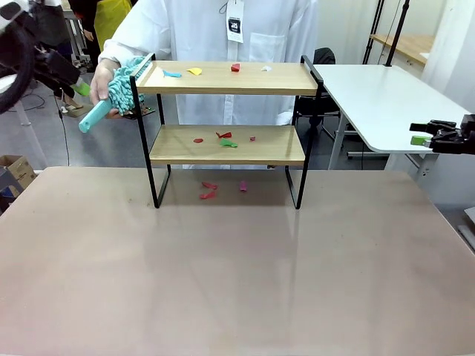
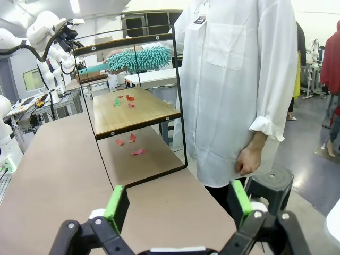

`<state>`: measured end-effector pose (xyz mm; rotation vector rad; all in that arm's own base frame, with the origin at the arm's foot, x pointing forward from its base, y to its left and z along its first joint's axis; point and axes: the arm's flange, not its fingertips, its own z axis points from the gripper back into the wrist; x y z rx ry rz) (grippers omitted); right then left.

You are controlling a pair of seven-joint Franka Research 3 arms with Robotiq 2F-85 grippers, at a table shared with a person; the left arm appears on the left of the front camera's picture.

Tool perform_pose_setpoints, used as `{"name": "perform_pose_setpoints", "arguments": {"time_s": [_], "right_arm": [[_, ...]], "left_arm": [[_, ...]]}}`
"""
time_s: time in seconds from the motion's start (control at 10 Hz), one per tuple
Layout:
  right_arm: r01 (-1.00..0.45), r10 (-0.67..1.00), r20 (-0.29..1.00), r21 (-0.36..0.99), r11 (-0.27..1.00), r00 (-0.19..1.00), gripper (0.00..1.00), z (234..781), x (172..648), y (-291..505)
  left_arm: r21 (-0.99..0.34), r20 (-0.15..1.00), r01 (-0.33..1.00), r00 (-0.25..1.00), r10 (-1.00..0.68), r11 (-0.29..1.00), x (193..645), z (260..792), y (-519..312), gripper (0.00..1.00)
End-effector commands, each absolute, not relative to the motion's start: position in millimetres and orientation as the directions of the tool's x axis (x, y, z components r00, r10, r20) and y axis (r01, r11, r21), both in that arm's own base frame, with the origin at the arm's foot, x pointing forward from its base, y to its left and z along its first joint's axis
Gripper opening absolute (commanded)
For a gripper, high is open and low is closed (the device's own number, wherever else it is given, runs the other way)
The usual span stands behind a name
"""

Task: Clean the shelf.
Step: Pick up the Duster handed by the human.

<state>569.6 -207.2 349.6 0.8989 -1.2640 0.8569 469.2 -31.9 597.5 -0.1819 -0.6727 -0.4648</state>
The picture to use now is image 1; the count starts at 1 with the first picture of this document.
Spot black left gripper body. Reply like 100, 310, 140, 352
33, 47, 82, 98

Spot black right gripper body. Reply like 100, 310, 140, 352
430, 113, 475, 156

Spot teal microfiber duster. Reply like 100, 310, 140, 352
78, 55, 153, 134

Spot person's right forearm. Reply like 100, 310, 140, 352
98, 27, 157, 71

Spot black and wood shelf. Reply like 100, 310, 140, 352
129, 53, 324, 211

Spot person's right hand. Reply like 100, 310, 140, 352
90, 60, 125, 120

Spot grey floor mat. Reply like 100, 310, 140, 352
61, 102, 99, 119

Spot person in dark clothes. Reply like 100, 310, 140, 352
33, 0, 96, 114

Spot white desk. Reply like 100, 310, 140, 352
0, 72, 34, 128

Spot white side table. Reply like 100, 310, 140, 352
310, 64, 473, 182

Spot person in yellow apron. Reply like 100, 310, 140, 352
92, 0, 133, 53

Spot grey metal plate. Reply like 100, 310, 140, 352
456, 206, 475, 257

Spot wooden background table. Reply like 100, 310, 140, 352
370, 32, 436, 68

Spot black stand pole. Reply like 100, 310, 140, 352
383, 0, 412, 68

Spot brown cardboard box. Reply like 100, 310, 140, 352
0, 154, 38, 196

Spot black tripod legs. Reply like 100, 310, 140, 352
362, 0, 387, 66

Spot black office chair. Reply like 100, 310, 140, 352
295, 47, 352, 139

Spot person in white coat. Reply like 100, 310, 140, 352
98, 0, 320, 127

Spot white name badge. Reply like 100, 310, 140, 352
225, 0, 246, 45

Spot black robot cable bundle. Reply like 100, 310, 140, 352
0, 20, 38, 114

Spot thin black floor cable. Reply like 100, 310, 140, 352
53, 94, 72, 167

